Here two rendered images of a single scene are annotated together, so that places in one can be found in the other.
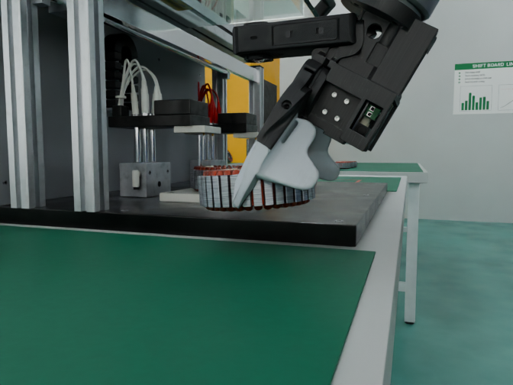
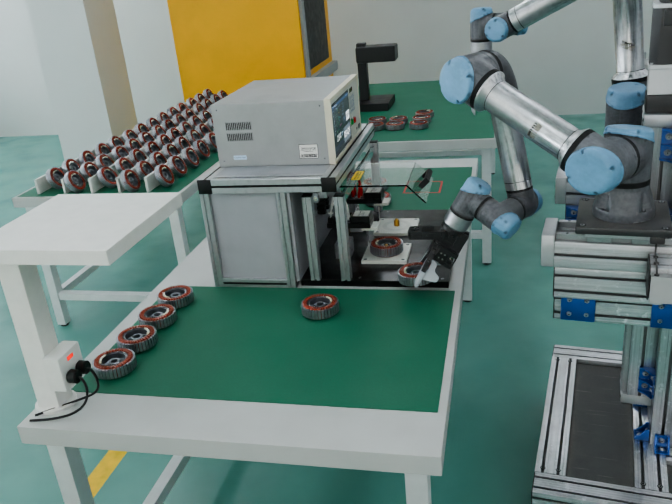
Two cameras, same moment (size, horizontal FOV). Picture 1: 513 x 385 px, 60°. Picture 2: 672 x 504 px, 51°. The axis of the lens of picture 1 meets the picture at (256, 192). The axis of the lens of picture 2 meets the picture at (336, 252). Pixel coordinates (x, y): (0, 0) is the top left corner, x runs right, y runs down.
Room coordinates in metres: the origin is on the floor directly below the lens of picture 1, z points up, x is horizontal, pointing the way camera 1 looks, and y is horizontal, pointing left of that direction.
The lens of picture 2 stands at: (-1.46, 0.38, 1.72)
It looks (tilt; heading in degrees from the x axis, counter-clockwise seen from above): 23 degrees down; 356
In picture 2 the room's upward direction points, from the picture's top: 6 degrees counter-clockwise
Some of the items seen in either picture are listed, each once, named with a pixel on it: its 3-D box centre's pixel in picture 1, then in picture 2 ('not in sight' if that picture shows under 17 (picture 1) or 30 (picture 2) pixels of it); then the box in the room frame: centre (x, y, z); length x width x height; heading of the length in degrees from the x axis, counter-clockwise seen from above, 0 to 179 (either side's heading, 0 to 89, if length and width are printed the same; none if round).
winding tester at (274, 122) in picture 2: not in sight; (291, 118); (0.92, 0.31, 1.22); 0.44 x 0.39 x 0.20; 161
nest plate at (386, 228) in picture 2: not in sight; (396, 226); (0.92, -0.03, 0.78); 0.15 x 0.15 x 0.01; 71
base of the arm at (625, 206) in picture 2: not in sight; (624, 195); (0.16, -0.49, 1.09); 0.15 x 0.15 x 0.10
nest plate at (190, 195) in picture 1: (227, 193); (387, 253); (0.69, 0.05, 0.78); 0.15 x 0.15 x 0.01; 71
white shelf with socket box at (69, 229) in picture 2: not in sight; (100, 305); (0.14, 0.85, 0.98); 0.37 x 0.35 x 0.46; 161
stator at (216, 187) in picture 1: (256, 186); (416, 274); (0.43, 0.00, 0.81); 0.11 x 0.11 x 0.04
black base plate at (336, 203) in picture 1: (245, 197); (388, 243); (0.81, 0.02, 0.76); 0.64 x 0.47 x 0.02; 161
